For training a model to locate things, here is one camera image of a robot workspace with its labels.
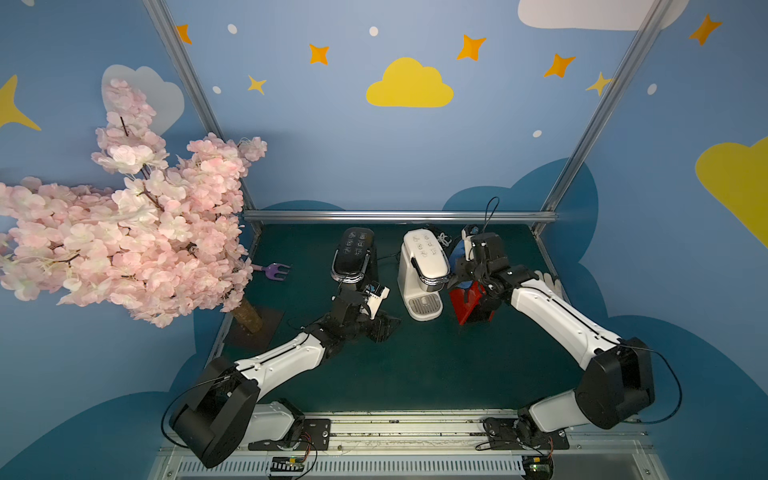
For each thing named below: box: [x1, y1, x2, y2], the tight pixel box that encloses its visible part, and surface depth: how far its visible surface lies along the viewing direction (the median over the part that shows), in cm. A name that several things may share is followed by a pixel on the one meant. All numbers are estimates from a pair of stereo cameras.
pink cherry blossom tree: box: [0, 79, 268, 333], surface depth 53 cm
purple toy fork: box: [251, 262, 291, 281], surface depth 110 cm
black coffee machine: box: [330, 227, 379, 284], surface depth 85 cm
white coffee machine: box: [397, 228, 451, 321], surface depth 88 cm
